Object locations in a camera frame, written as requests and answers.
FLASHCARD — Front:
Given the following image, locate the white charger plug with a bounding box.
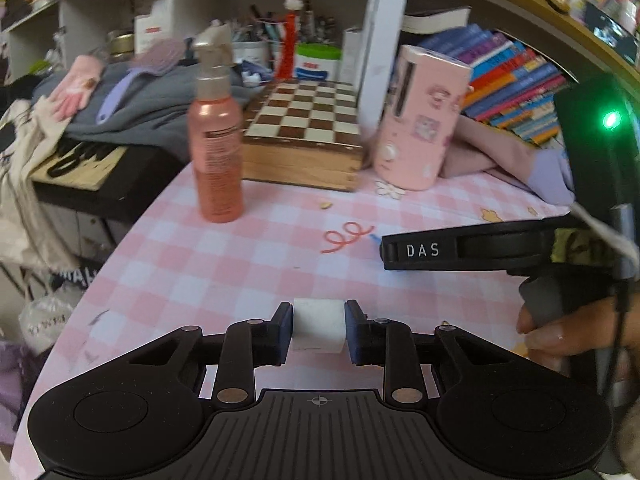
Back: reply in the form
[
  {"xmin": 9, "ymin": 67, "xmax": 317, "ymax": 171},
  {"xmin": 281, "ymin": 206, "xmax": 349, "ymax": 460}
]
[{"xmin": 292, "ymin": 298, "xmax": 346, "ymax": 354}]

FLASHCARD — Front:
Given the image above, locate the person right hand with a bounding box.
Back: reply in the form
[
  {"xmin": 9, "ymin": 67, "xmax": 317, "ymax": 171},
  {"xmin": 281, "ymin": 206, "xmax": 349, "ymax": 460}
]
[{"xmin": 516, "ymin": 292, "xmax": 639, "ymax": 377}]

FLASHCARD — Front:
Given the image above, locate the pink checkered tablecloth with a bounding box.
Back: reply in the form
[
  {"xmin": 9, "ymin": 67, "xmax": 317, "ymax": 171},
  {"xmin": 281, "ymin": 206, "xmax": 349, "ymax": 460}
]
[{"xmin": 8, "ymin": 159, "xmax": 582, "ymax": 480}]

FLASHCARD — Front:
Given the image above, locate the pink purple cloth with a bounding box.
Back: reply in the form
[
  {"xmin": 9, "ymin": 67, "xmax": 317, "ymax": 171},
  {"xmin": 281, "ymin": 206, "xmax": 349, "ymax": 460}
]
[{"xmin": 439, "ymin": 117, "xmax": 575, "ymax": 206}]

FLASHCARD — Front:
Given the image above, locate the pink cylindrical container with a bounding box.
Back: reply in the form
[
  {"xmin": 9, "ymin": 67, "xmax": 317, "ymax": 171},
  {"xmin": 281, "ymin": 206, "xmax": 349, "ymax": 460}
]
[{"xmin": 373, "ymin": 46, "xmax": 472, "ymax": 191}]

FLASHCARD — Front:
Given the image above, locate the pink spray bottle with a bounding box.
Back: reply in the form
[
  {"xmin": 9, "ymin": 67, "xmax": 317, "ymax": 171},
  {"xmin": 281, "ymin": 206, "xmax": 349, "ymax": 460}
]
[{"xmin": 188, "ymin": 21, "xmax": 243, "ymax": 223}]

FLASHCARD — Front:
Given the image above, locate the wooden chess box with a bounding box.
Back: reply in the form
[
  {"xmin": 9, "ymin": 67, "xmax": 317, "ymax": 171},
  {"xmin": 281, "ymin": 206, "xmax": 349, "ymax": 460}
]
[{"xmin": 243, "ymin": 79, "xmax": 363, "ymax": 192}]

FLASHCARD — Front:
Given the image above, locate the grey clothing pile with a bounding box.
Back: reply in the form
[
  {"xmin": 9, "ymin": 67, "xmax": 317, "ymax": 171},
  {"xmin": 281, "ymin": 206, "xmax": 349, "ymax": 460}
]
[{"xmin": 29, "ymin": 62, "xmax": 271, "ymax": 149}]

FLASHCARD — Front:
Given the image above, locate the green lid white jar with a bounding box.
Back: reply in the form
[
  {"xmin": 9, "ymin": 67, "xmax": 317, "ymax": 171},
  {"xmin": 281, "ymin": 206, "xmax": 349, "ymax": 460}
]
[{"xmin": 293, "ymin": 44, "xmax": 342, "ymax": 81}]

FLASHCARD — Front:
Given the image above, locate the purple hairbrush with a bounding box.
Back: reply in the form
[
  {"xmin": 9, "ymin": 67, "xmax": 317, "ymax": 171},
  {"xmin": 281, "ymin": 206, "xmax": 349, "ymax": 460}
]
[{"xmin": 96, "ymin": 38, "xmax": 184, "ymax": 125}]

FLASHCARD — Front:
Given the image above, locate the pink glove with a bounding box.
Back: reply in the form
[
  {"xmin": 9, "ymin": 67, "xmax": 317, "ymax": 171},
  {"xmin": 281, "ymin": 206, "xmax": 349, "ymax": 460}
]
[{"xmin": 48, "ymin": 55, "xmax": 104, "ymax": 122}]

